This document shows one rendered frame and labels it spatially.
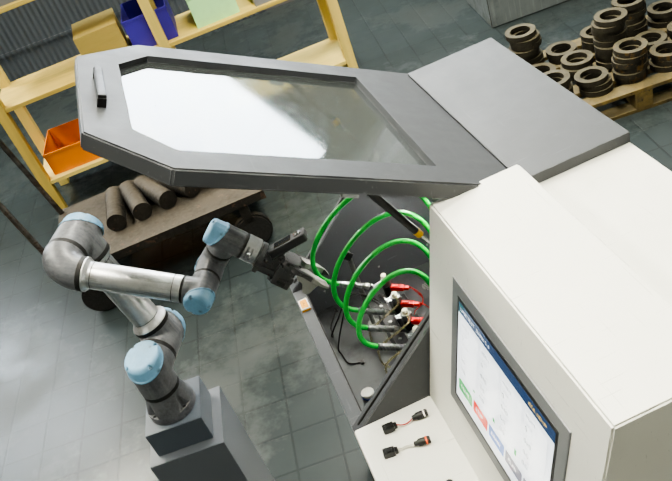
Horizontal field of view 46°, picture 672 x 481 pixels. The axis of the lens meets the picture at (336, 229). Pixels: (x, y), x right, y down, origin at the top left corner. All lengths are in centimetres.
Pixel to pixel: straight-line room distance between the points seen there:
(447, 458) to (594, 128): 86
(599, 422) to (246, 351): 280
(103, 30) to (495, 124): 369
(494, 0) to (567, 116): 401
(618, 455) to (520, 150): 85
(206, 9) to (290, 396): 273
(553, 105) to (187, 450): 146
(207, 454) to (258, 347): 146
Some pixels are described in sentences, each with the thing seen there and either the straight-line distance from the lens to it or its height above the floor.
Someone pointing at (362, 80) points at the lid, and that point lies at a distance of 226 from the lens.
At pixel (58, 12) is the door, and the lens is 776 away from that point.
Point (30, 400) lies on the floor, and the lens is 445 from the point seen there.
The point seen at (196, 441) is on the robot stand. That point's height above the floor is 81.
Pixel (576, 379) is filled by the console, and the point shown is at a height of 155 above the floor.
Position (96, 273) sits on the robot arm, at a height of 146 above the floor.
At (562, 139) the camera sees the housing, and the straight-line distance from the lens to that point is 195.
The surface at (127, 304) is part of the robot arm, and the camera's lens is 240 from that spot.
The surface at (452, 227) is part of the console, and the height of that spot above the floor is 155.
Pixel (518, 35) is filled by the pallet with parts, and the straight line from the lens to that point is 497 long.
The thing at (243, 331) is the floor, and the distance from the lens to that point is 405.
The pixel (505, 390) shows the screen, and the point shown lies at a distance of 161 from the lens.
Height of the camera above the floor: 258
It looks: 36 degrees down
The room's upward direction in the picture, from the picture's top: 21 degrees counter-clockwise
